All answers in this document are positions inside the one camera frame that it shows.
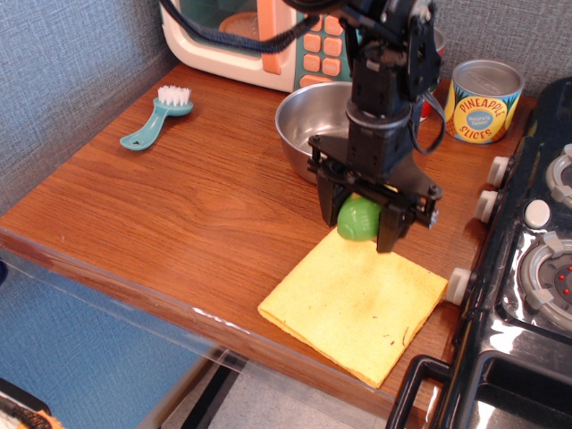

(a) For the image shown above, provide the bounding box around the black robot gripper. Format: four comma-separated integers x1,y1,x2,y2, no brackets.
308,101,443,253

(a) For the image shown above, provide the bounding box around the green yellow toy corn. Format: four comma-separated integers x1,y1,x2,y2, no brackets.
337,193,388,242

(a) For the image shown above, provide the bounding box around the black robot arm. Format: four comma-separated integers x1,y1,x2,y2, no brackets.
288,1,442,253

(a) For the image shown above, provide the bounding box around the yellow folded rag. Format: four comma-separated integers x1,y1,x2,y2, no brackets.
257,231,448,388

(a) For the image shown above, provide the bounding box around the stainless steel bowl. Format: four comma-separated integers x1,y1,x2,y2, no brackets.
274,82,352,184

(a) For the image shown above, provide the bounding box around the tomato sauce can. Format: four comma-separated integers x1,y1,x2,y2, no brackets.
418,25,447,123

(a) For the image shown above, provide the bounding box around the white stove knob lower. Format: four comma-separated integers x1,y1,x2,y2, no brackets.
445,267,472,306

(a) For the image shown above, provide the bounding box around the white stove knob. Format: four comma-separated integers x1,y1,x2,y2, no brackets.
475,190,498,223
487,156,510,188
445,267,472,306

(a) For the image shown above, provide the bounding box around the white stove knob middle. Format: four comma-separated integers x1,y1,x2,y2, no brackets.
475,190,498,223

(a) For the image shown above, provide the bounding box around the white stove knob upper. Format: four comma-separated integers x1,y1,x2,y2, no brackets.
487,156,510,188

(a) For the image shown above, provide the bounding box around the toy microwave oven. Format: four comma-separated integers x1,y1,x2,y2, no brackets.
161,1,351,92

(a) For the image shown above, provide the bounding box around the pineapple slices can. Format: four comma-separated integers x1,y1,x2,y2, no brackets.
444,59,525,145

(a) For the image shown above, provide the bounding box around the white round stove button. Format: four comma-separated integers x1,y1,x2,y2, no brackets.
524,199,551,229

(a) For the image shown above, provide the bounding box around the grey stove burner front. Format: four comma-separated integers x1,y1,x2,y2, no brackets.
519,231,571,332

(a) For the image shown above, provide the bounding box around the grey stove burner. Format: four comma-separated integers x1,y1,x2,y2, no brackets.
545,144,572,208
519,231,571,332

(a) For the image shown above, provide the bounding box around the grey stove burner rear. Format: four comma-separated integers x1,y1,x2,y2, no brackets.
545,144,572,208

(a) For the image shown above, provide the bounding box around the teal dish brush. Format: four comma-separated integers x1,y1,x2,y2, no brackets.
120,85,193,151

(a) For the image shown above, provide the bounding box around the orange toy plate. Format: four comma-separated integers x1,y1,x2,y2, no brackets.
219,12,259,40

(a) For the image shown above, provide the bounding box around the black toy stove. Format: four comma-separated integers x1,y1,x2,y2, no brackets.
426,78,571,428

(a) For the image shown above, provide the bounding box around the black oven door handle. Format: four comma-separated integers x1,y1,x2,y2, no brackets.
386,355,453,429

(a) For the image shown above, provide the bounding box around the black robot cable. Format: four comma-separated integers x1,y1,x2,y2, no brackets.
158,0,321,55

